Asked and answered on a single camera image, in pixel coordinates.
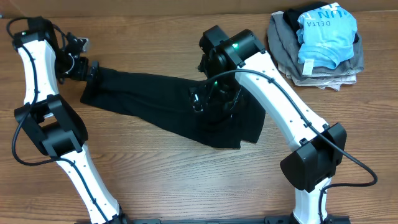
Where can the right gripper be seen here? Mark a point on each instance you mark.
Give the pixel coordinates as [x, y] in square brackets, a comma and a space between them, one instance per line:
[211, 99]

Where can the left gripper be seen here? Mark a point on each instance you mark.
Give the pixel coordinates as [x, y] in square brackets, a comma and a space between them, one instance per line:
[83, 73]

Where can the black t-shirt with logo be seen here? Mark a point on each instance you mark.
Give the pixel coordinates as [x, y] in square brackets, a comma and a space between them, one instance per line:
[165, 102]

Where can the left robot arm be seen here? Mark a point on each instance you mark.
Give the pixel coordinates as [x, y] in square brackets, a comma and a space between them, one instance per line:
[49, 57]

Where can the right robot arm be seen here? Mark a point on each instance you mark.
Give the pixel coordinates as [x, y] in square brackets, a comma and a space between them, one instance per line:
[241, 62]

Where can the grey folded garment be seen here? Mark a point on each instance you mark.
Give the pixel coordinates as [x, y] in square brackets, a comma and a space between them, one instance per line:
[284, 47]

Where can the black folded garment in pile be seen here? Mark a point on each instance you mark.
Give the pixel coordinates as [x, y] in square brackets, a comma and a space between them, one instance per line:
[293, 17]

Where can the beige folded garment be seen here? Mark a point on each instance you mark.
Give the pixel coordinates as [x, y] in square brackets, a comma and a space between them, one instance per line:
[333, 83]

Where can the light blue folded shirt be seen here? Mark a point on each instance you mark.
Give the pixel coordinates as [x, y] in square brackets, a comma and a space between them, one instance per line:
[329, 57]

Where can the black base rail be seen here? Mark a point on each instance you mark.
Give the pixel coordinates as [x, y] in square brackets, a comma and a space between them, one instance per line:
[205, 221]

